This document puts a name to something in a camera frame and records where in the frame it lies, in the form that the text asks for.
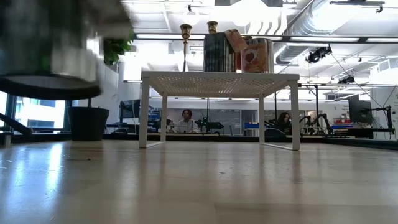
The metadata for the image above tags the white perforated metal shelf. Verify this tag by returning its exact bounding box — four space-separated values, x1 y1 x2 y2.
139 70 302 152

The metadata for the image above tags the person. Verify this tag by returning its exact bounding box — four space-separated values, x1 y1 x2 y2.
174 108 201 134
275 111 294 135

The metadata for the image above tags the white globe ceiling lamp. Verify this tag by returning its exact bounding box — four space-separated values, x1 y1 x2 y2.
182 9 201 26

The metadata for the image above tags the long ceiling light bar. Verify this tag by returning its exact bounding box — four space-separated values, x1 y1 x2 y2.
134 32 398 44

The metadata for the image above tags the black monitor on stand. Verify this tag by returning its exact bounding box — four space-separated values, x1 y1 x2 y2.
348 94 373 124

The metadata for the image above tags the silver scented candle tin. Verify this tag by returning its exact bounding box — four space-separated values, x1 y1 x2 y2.
0 0 103 101
238 37 275 74
203 29 249 73

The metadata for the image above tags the black background monitor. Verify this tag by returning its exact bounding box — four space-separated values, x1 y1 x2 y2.
119 98 141 121

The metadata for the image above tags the black ceiling camera rig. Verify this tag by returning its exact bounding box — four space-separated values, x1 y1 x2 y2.
305 44 333 65

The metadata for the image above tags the black aluminium table frame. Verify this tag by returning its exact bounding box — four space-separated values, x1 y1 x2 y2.
0 132 398 152

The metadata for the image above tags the silver ventilation duct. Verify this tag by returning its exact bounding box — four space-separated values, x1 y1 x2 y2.
273 0 346 65

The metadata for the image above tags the green plant in black pot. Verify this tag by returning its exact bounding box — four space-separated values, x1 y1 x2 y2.
67 29 135 142

